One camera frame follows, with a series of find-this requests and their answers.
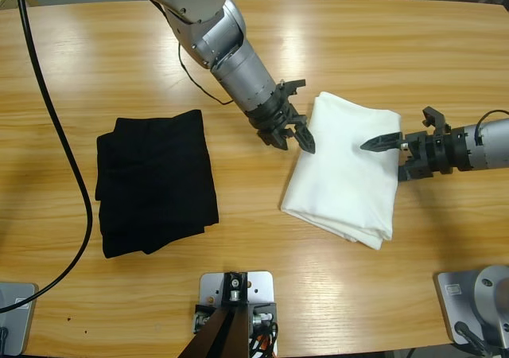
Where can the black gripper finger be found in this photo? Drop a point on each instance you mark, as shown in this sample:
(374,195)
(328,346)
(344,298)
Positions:
(383,143)
(274,139)
(415,173)
(306,139)

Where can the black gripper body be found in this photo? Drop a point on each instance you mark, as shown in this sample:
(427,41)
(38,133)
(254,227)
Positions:
(274,113)
(441,151)

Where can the white t-shirt with black logo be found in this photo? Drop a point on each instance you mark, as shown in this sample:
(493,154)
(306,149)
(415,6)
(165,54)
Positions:
(342,175)

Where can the black garment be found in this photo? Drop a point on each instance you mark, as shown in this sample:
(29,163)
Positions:
(155,183)

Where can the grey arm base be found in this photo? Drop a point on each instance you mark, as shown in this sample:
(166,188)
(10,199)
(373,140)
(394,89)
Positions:
(477,302)
(20,326)

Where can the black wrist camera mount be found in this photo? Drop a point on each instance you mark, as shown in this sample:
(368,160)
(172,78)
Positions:
(435,119)
(294,84)

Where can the white mount block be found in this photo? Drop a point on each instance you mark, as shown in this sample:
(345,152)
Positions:
(262,286)

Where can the dark camera post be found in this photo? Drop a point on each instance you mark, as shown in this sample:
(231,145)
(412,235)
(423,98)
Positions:
(222,334)

